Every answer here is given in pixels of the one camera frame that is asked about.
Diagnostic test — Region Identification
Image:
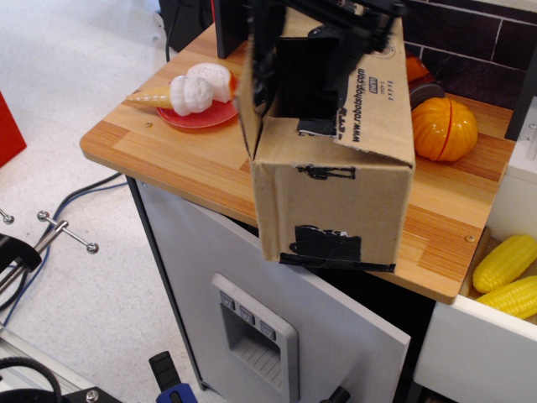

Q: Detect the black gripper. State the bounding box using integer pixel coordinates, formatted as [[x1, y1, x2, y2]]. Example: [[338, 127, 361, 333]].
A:
[[248, 1, 406, 113]]

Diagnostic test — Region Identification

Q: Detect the brown cardboard box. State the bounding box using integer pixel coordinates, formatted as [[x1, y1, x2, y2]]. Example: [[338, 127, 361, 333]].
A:
[[236, 8, 415, 271]]

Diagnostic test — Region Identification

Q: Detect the red plastic plate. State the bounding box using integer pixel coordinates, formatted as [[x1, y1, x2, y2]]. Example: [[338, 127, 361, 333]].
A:
[[156, 101, 237, 129]]

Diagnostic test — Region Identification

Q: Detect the orange brown toy jar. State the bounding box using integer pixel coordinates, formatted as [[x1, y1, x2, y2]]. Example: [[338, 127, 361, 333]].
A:
[[406, 53, 446, 109]]

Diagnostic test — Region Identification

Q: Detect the toy ice cream cone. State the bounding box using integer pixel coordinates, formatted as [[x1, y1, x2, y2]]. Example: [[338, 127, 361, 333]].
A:
[[126, 76, 215, 117]]

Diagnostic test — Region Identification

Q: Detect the orange toy pumpkin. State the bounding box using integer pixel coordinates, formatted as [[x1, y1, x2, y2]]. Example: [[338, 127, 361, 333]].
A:
[[412, 97, 478, 162]]

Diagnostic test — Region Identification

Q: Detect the grey toy fridge door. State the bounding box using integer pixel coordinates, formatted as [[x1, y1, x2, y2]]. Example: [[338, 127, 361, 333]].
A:
[[128, 178, 410, 402]]

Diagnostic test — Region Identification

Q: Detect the yellow toy corn upper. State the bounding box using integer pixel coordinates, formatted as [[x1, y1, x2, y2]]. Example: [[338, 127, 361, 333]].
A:
[[472, 235, 536, 294]]

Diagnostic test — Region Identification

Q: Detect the yellow toy corn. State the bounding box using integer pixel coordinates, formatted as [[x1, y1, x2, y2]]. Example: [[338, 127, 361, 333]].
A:
[[477, 275, 536, 319], [472, 235, 536, 294]]

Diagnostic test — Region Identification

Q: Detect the red box at left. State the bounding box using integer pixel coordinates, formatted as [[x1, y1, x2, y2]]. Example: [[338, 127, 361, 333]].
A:
[[0, 95, 27, 167]]

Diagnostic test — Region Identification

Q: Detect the yellow toy corn lower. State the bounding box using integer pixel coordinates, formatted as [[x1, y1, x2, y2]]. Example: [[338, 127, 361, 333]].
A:
[[477, 275, 536, 319]]

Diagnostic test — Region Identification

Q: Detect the white drawer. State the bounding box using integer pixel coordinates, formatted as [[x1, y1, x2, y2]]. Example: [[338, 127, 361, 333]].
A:
[[414, 163, 536, 402]]

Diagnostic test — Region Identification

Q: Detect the black knob at bottom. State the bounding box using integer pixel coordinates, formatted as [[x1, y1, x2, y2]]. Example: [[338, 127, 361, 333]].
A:
[[320, 386, 351, 403]]

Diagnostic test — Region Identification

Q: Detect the metal clamp with black body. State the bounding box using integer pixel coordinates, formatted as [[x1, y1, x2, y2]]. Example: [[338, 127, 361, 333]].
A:
[[1, 211, 100, 294]]

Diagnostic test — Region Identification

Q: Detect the black dark post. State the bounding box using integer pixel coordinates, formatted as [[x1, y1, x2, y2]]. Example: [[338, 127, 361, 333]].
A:
[[212, 0, 250, 59]]

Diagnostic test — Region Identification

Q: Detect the blue black clamp handle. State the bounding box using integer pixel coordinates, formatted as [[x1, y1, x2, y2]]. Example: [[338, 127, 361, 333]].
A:
[[149, 351, 198, 403]]

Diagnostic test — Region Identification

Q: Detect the black corrugated cable sleeve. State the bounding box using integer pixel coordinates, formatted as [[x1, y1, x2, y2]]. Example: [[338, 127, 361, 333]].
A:
[[0, 355, 64, 403]]

